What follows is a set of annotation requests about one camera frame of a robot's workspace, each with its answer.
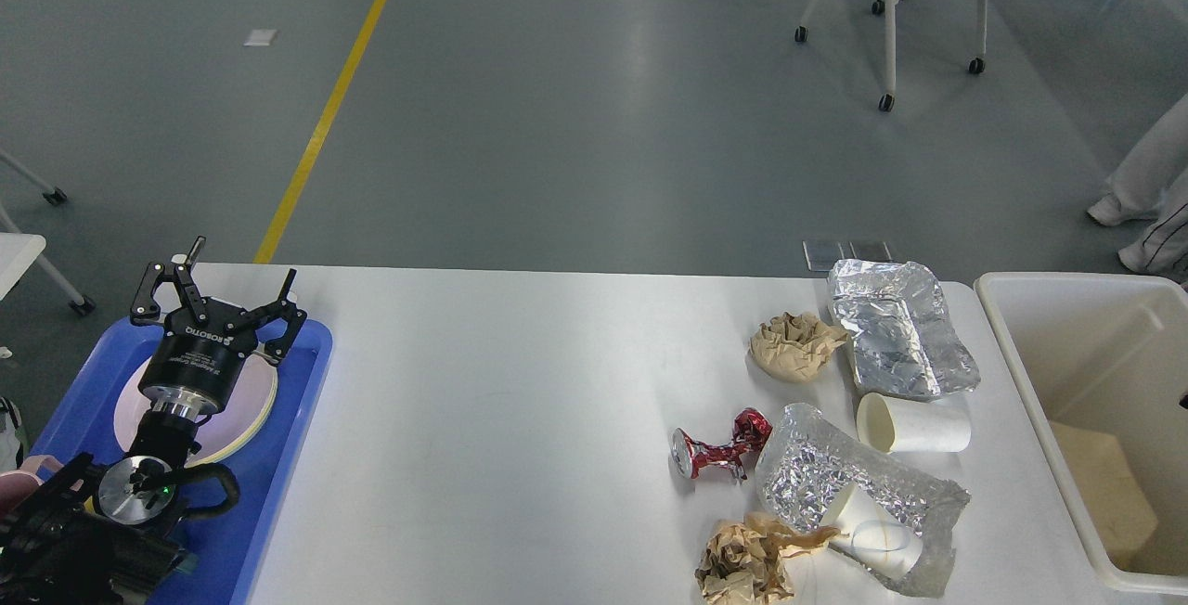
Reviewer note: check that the crumpled brown paper back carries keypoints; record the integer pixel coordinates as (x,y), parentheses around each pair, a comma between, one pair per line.
(794,348)

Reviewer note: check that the crumpled brown paper front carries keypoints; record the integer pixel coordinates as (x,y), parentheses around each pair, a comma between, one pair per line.
(744,561)

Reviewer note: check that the white paper cup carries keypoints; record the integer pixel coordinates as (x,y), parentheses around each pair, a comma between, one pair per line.
(894,425)

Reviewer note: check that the crushed red can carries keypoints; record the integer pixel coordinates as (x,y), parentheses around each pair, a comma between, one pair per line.
(749,434)

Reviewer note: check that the foil ball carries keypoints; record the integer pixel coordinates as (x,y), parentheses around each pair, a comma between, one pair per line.
(807,460)

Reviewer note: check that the white side table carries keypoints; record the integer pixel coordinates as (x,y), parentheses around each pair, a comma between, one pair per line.
(22,250)

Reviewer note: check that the crumpled brown paper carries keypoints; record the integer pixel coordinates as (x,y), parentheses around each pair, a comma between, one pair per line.
(794,348)
(744,561)

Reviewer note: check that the pink plate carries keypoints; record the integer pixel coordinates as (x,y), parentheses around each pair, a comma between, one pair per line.
(132,403)

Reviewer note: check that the white plastic bin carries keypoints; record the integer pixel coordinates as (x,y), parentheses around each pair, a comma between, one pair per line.
(1106,353)

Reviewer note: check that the blue plastic tray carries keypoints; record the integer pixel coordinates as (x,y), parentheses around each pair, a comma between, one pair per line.
(229,549)

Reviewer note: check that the crumpled foil sheet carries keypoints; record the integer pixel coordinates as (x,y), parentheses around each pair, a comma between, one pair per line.
(902,342)

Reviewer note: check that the brown paper bag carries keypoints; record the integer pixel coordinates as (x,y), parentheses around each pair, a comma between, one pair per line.
(1119,509)

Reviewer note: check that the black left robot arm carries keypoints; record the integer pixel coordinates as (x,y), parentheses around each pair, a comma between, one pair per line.
(105,533)

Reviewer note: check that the person in white tracksuit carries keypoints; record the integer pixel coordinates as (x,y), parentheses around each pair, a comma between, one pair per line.
(1150,184)

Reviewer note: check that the clear plastic wrap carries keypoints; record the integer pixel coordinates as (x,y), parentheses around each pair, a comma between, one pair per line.
(928,568)

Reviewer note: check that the pink ribbed mug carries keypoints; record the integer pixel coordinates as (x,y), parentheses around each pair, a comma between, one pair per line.
(19,484)

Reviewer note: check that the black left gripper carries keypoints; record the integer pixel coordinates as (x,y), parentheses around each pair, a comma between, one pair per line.
(195,364)

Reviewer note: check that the yellow plate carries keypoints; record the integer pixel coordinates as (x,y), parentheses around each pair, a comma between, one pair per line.
(244,416)

